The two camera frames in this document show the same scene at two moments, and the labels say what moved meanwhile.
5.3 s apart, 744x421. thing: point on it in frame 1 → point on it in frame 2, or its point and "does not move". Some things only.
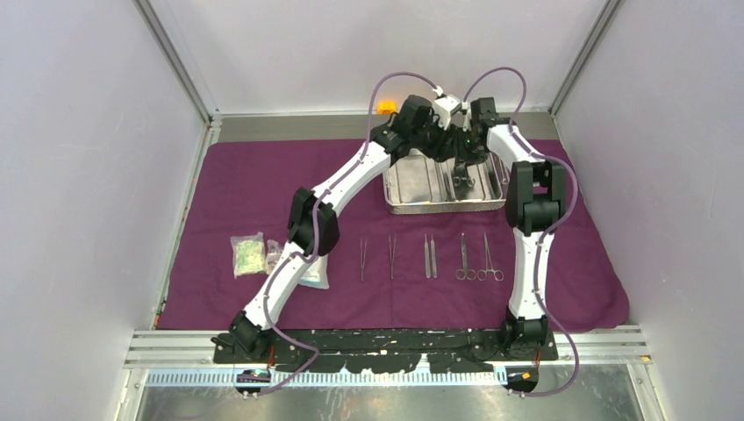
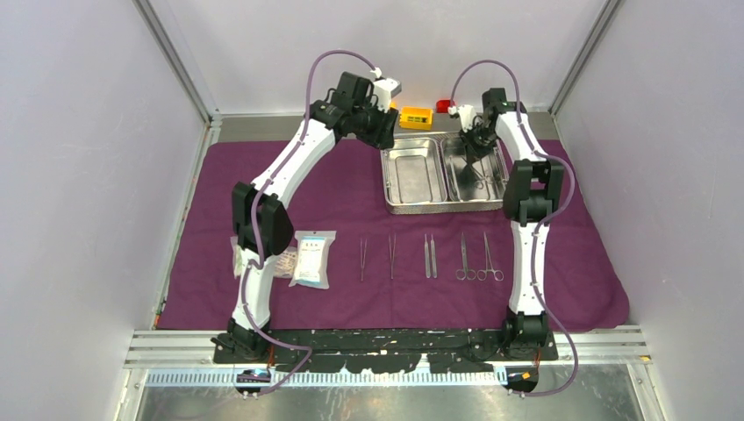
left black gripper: [443, 147] → [382, 137]
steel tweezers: [392, 253] does not move
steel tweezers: [362, 255] does not move
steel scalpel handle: [433, 257] does not move
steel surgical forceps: [461, 174] → [479, 184]
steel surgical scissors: [461, 274] does not move
